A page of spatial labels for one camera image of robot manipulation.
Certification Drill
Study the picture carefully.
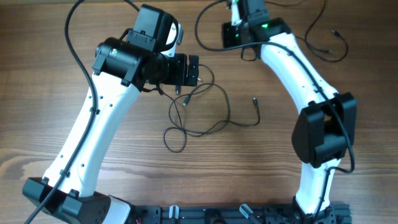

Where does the right camera cable black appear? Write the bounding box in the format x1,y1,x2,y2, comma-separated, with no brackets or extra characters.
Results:
194,0,356,223

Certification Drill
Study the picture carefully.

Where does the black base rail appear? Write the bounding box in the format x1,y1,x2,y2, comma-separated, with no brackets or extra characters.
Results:
130,203,352,224

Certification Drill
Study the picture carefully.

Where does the black USB cable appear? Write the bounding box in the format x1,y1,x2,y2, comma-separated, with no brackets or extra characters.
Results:
264,0,349,63
155,63,261,154

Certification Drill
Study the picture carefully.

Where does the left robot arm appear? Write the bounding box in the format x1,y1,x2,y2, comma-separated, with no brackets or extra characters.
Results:
22,4,198,223

